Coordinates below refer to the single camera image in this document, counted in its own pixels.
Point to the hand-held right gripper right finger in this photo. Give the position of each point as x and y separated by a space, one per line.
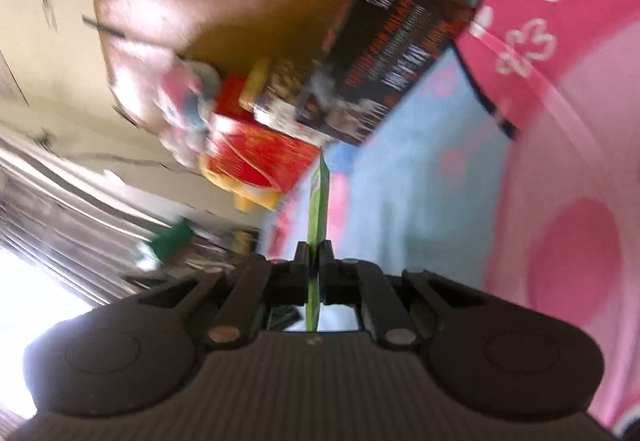
327 271

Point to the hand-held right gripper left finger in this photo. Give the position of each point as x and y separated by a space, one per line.
304 271

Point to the light green snack packet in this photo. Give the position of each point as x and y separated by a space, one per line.
319 206

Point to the black cardboard box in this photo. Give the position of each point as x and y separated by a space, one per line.
380 46

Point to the cartoon pig printed bedsheet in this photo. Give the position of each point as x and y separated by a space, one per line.
440 221

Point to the red gift box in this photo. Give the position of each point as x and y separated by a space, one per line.
260 156

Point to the green object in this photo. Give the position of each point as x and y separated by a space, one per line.
167 243

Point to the cashew jar with gold lid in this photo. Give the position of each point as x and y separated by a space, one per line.
260 86

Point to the pink blue plush toy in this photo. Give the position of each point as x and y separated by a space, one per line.
187 106

